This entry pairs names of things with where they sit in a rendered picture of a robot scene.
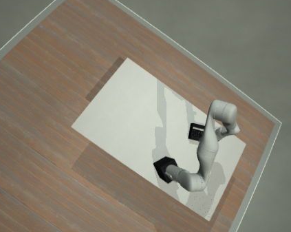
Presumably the black lighting desk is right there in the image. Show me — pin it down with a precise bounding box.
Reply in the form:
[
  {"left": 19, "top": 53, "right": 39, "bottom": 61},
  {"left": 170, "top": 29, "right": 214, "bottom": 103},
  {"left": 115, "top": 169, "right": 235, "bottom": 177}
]
[{"left": 188, "top": 123, "right": 205, "bottom": 140}]

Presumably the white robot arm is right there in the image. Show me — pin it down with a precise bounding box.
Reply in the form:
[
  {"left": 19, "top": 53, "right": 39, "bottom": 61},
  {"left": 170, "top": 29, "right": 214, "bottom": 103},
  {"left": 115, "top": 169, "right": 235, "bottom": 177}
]
[{"left": 165, "top": 100, "right": 240, "bottom": 192}]

